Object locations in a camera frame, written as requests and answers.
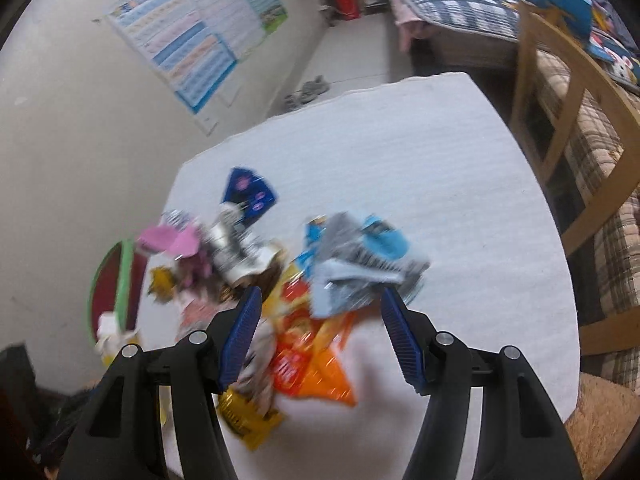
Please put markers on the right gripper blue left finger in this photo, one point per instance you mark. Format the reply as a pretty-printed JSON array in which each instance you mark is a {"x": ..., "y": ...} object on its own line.
[{"x": 241, "y": 331}]

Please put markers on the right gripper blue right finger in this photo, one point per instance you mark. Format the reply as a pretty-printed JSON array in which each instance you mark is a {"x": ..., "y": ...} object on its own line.
[{"x": 409, "y": 333}]

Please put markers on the silver brown snack wrapper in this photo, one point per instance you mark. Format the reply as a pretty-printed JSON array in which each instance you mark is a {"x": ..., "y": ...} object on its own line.
[{"x": 239, "y": 256}]

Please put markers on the orange snack bag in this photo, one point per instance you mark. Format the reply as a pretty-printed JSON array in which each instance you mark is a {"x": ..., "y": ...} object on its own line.
[{"x": 305, "y": 363}]

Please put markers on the light blue white snack bag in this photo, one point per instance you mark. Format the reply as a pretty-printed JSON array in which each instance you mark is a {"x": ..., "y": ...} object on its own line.
[{"x": 348, "y": 258}]

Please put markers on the yellow snack packet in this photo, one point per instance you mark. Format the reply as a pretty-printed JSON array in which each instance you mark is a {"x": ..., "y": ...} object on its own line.
[{"x": 244, "y": 421}]

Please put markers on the small yellow wrapper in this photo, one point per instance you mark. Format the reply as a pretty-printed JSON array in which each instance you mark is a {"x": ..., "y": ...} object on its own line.
[{"x": 163, "y": 284}]

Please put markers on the pink snack wrapper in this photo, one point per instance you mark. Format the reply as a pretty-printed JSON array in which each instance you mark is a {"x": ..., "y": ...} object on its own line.
[{"x": 184, "y": 245}]

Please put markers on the dark blue pig wrapper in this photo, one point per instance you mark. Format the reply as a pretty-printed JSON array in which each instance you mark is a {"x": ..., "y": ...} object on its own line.
[{"x": 251, "y": 193}]

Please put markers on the red bin with green rim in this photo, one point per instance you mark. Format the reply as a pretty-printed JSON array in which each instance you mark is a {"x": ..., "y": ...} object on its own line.
[{"x": 117, "y": 287}]

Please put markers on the brown fuzzy rug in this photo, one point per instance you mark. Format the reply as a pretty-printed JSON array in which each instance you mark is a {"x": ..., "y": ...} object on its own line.
[{"x": 601, "y": 423}]

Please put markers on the grey shoe near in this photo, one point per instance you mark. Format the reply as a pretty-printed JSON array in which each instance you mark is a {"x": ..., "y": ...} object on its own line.
[{"x": 291, "y": 102}]

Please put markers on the grey shoe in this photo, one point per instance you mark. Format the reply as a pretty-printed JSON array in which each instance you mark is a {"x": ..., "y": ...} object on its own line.
[
  {"x": 312, "y": 89},
  {"x": 291, "y": 102}
]

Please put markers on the grey shoe far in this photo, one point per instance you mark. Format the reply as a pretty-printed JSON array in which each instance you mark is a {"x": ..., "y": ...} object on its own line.
[{"x": 312, "y": 89}]

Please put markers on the plaid seat cushion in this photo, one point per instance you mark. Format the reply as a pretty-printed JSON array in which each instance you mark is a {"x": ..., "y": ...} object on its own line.
[{"x": 607, "y": 265}]

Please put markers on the red bucket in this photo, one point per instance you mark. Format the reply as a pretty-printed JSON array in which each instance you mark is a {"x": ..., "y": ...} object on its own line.
[{"x": 348, "y": 10}]

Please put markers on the bed with plaid quilt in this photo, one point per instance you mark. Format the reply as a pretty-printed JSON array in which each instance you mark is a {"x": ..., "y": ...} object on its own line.
[{"x": 461, "y": 33}]

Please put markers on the wooden chair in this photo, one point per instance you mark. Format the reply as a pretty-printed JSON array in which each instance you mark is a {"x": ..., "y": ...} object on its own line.
[{"x": 543, "y": 28}]

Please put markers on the blue learning wall poster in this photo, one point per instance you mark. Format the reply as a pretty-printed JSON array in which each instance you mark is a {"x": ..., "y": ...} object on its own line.
[{"x": 175, "y": 41}]

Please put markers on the white middle wall poster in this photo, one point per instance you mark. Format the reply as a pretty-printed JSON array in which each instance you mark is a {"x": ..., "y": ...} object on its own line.
[{"x": 235, "y": 22}]

